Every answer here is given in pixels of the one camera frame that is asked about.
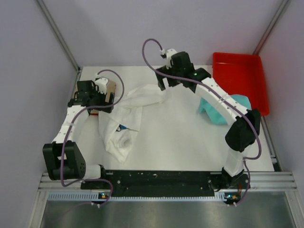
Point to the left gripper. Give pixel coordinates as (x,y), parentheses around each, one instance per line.
(95,91)

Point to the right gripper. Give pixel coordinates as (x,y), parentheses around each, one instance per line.
(161,83)

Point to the white t shirt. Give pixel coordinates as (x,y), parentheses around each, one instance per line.
(119,128)

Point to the teal t shirt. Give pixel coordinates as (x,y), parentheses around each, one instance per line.
(214,115)

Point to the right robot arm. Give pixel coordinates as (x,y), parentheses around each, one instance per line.
(244,123)

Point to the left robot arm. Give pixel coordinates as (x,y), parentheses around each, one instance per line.
(63,158)

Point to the folded brown t shirt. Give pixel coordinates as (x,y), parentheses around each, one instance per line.
(110,95)

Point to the red plastic bin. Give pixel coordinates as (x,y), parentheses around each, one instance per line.
(242,74)

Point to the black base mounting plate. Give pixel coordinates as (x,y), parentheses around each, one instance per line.
(172,191)

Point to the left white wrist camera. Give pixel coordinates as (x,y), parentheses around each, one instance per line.
(102,83)

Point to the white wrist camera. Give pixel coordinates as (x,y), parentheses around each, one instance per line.
(167,54)
(102,83)

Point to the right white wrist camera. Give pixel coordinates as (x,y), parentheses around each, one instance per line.
(167,54)

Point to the grey slotted cable duct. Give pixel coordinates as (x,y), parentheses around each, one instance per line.
(99,197)

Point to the aluminium frame rail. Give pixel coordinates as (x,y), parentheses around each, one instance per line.
(257,180)

